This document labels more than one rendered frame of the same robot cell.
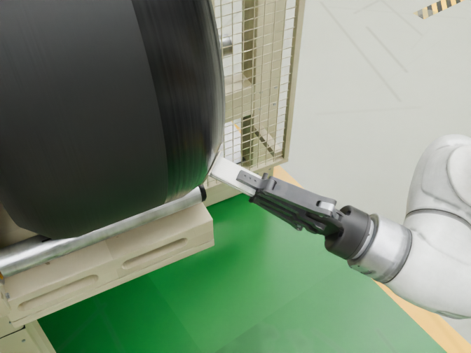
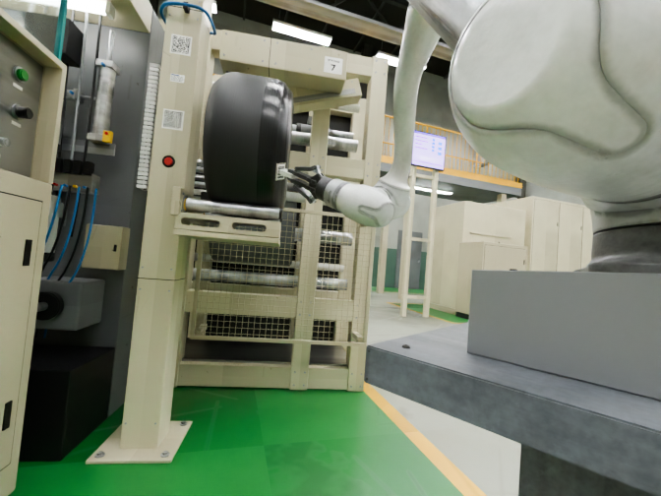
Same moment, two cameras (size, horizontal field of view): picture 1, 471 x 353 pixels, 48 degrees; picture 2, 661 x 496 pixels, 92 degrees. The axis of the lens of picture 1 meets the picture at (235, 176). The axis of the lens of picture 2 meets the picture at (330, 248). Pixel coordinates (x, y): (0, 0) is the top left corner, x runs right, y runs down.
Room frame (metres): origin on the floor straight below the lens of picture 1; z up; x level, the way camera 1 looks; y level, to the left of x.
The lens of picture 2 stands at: (-0.47, -0.50, 0.74)
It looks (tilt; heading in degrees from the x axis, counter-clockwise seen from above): 3 degrees up; 19
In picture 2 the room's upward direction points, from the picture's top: 5 degrees clockwise
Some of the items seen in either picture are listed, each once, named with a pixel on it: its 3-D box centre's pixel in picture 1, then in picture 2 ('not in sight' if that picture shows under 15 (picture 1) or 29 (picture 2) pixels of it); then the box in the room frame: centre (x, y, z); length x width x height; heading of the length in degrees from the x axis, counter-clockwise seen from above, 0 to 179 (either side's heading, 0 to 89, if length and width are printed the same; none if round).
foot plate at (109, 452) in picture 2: not in sight; (146, 438); (0.50, 0.50, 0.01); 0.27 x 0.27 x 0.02; 27
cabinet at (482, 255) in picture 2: not in sight; (490, 281); (5.40, -1.38, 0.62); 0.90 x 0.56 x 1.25; 126
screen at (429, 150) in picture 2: not in sight; (428, 151); (4.63, -0.27, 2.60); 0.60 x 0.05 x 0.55; 126
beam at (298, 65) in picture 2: not in sight; (284, 70); (0.96, 0.31, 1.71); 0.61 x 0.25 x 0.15; 117
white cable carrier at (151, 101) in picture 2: not in sight; (151, 128); (0.44, 0.56, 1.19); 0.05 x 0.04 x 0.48; 27
